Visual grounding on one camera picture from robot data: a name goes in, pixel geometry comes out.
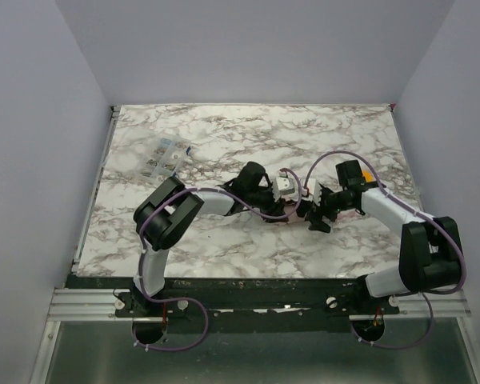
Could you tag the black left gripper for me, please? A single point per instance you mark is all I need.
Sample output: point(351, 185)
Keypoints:
point(270, 204)

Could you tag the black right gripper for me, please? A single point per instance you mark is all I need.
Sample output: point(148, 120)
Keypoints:
point(328, 202)

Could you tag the pink folding umbrella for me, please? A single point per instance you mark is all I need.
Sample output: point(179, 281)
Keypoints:
point(300, 214)

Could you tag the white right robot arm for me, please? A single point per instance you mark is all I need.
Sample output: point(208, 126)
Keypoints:
point(430, 253)

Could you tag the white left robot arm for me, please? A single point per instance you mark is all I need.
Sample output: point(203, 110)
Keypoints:
point(163, 218)

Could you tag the small white orange object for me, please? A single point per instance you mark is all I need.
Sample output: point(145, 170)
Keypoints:
point(368, 176)

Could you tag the clear plastic organizer box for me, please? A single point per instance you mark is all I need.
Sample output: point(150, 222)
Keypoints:
point(163, 158)

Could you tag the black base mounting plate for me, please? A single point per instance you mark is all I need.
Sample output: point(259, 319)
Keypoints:
point(244, 305)

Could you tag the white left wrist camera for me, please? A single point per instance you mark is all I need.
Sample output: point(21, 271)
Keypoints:
point(285, 188)

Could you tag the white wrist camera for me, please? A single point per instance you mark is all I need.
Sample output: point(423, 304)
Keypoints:
point(312, 192)
point(285, 188)

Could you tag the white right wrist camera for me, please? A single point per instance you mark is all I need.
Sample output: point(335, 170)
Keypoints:
point(312, 192)

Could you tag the aluminium frame rail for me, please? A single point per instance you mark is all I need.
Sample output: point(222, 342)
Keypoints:
point(92, 345)

